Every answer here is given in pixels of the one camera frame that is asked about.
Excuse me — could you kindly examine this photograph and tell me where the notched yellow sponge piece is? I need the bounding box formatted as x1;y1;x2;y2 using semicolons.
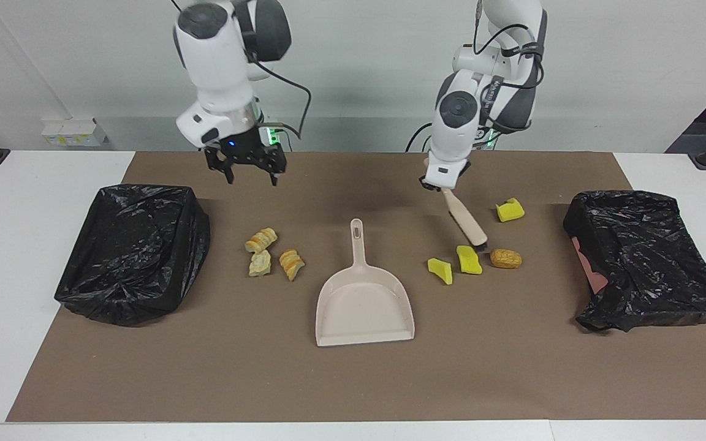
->
495;197;526;223

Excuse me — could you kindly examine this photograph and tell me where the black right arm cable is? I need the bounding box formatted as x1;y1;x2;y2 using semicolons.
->
244;49;313;154

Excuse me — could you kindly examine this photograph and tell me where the beige handle hand brush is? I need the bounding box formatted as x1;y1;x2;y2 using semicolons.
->
441;187;490;255

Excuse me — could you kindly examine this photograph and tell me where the brown table mat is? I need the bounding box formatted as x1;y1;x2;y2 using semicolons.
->
6;151;706;423

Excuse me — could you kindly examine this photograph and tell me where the beige plastic dustpan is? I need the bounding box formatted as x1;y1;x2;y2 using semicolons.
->
315;218;416;348

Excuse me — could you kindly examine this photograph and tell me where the white wall outlet box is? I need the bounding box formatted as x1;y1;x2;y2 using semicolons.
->
40;118;109;148

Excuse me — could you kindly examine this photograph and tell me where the black plastic trash bag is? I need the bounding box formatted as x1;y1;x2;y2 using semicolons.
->
54;184;211;327
563;190;706;333

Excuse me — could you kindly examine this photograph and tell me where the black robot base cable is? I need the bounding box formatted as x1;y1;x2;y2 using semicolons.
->
405;121;435;153

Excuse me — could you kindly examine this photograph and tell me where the pink bin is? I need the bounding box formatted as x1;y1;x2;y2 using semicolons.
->
572;236;609;296

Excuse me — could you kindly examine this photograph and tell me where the long striped pastry piece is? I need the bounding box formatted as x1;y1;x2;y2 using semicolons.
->
244;227;279;255

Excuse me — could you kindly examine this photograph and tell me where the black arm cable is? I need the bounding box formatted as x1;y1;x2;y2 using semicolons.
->
474;0;544;132
244;49;313;154

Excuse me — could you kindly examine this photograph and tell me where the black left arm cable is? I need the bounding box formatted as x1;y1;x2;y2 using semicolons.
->
474;0;544;132

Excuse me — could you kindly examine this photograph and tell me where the pale pastry piece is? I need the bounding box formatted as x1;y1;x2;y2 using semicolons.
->
248;249;273;278

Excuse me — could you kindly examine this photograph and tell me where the yellow sponge green backing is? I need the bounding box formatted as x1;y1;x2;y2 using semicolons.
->
427;257;454;286

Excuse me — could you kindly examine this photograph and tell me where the golden striped pastry piece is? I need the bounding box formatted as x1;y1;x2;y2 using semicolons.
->
279;248;306;282

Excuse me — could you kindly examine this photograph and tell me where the brown bread roll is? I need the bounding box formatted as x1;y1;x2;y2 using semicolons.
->
490;247;523;270

